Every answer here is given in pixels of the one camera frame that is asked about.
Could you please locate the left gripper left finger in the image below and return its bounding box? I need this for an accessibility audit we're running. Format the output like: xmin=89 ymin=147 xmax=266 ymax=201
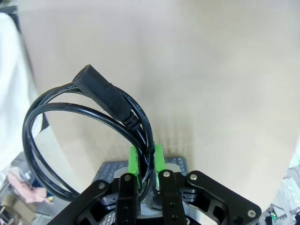
xmin=46 ymin=145 xmax=143 ymax=225

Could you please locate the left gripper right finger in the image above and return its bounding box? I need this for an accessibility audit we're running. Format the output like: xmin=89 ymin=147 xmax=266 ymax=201
xmin=152 ymin=143 xmax=263 ymax=225

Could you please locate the thick black power cable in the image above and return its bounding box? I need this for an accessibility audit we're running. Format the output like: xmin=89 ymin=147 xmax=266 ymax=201
xmin=22 ymin=63 xmax=157 ymax=203

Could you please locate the open cardboard box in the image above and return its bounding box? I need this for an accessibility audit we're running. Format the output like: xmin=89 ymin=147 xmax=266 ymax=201
xmin=0 ymin=194 xmax=37 ymax=223

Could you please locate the person in white sweater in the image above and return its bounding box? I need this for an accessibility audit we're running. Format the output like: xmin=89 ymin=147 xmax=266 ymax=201
xmin=0 ymin=12 xmax=51 ymax=171

